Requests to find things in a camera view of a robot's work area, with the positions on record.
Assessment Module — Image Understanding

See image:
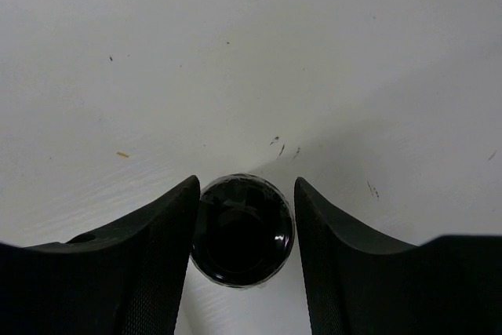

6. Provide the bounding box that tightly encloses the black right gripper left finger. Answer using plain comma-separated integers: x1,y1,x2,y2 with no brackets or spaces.
1,177,200,334

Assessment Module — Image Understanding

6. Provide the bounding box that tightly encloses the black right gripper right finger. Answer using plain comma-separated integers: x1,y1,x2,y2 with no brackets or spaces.
294,178,501,334

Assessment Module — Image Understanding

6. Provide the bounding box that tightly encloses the round white powder shaker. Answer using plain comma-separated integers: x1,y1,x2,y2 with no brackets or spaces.
191,173,296,289

